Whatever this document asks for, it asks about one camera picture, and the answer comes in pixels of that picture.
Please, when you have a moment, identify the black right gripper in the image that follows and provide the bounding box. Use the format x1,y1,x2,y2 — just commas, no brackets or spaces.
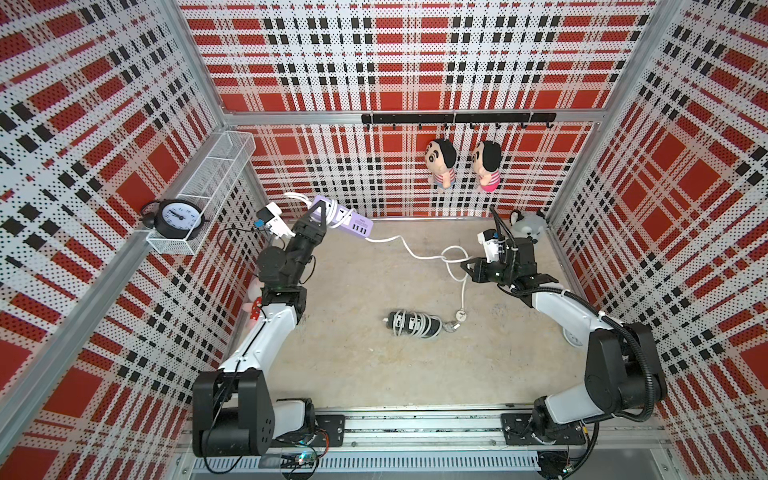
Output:
461,256,517,287

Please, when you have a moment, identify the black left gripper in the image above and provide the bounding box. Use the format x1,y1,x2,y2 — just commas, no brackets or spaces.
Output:
283,201,325,287

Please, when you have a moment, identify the white power strip cord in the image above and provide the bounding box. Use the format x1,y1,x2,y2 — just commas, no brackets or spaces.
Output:
283,191,472,322

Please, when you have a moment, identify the purple power strip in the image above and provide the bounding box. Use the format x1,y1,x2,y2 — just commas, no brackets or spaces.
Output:
312,195,373,239

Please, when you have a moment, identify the black power strip with cord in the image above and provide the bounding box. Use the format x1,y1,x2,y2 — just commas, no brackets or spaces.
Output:
382,310,461,340

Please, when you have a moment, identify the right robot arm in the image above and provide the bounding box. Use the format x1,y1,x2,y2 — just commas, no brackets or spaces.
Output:
461,229,668,444

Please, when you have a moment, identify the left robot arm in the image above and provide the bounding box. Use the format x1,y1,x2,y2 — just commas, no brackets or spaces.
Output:
192,202,327,460

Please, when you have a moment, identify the grey white husky plush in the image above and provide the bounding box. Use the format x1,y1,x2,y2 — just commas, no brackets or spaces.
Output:
510,210,547,244

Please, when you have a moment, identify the pink skirt hanging doll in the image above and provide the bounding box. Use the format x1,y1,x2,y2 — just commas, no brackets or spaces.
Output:
471,140,502,193

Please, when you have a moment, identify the white alarm clock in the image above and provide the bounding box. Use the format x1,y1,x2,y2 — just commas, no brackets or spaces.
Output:
562,327,589,349

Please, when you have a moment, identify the blue shorts hanging doll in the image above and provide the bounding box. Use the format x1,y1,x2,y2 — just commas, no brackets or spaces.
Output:
424,139,457,190

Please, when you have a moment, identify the pink plush red dress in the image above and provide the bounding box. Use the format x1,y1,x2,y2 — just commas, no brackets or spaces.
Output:
242,278,263,329

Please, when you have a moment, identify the black alarm clock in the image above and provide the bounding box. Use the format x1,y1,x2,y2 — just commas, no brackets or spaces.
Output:
140,199,207,240

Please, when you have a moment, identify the green circuit board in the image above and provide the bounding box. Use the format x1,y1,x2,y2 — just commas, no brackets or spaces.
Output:
258,451,318,470

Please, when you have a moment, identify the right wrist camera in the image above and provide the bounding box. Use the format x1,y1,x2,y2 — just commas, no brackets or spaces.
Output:
478,229,507,264

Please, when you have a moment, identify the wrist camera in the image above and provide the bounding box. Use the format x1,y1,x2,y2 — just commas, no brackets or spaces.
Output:
254,202,295,239
478,229,507,264

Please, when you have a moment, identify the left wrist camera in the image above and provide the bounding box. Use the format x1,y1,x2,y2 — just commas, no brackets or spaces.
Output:
254,202,295,239

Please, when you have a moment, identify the white wire shelf basket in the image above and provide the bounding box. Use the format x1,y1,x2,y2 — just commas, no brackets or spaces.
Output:
146,131,255,256

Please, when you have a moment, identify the black hook rail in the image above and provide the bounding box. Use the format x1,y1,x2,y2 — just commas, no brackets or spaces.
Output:
361,112,557,126

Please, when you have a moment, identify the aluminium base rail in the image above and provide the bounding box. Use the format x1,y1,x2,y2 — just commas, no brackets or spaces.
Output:
173,406,682,479

